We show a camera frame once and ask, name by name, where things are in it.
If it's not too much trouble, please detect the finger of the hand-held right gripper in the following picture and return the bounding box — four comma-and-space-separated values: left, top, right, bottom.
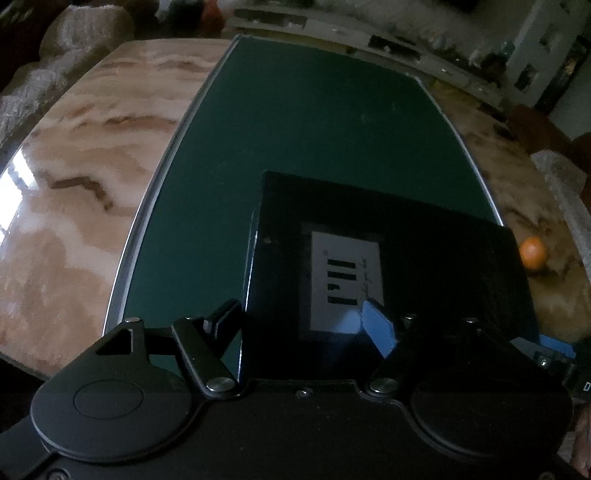
538, 334, 579, 360

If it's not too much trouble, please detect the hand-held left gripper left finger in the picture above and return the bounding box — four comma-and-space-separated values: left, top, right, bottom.
92, 299, 242, 398

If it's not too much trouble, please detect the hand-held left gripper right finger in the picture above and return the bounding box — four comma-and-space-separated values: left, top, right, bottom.
361, 299, 557, 394

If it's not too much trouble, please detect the black box lid white label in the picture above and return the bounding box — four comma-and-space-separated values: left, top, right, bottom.
238, 170, 540, 380

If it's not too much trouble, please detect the marble desktop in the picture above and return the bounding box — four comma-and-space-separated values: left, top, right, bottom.
0, 39, 591, 365

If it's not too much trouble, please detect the orange fruit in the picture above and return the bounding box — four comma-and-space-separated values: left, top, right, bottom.
519, 236, 548, 271

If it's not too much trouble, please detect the green desk mat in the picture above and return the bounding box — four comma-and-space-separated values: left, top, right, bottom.
99, 33, 505, 370

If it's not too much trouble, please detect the brown sofa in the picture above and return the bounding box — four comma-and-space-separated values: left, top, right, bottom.
0, 0, 139, 93
505, 104, 591, 160

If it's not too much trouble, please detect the white tv cabinet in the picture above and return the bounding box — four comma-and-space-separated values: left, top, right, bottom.
228, 4, 506, 104

